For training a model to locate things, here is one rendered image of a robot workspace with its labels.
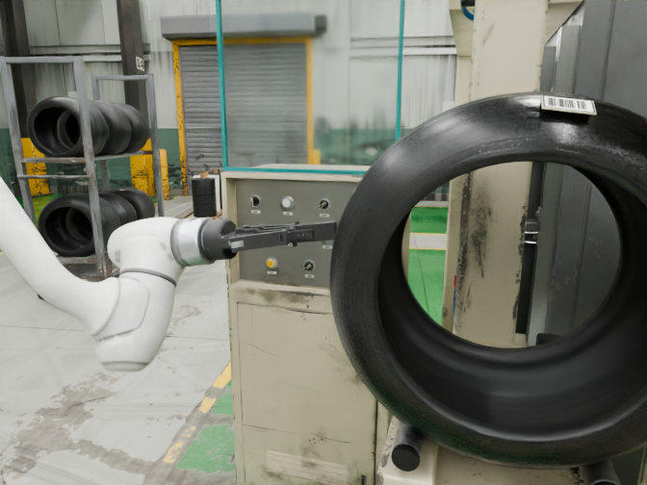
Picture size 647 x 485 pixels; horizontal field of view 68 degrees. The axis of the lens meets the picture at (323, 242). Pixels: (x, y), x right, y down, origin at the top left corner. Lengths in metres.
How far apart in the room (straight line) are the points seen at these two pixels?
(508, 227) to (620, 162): 0.42
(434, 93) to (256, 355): 8.49
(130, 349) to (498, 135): 0.64
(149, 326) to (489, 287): 0.68
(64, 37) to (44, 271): 11.21
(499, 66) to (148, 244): 0.73
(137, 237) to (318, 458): 1.10
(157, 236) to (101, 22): 10.72
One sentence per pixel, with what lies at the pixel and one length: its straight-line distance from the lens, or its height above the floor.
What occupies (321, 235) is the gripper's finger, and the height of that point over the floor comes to 1.22.
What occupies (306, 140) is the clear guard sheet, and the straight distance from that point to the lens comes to 1.44.
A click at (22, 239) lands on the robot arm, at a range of 0.85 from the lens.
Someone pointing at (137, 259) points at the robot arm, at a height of 1.17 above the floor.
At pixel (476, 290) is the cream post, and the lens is 1.08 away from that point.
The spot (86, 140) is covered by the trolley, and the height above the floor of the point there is 1.31.
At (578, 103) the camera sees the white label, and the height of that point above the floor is 1.43.
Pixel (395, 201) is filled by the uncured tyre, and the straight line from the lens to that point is 0.66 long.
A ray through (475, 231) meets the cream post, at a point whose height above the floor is 1.19.
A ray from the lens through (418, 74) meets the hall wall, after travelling 9.77.
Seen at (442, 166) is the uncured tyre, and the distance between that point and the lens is 0.65.
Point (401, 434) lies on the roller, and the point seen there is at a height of 0.92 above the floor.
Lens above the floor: 1.40
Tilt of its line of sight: 13 degrees down
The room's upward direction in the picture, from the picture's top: straight up
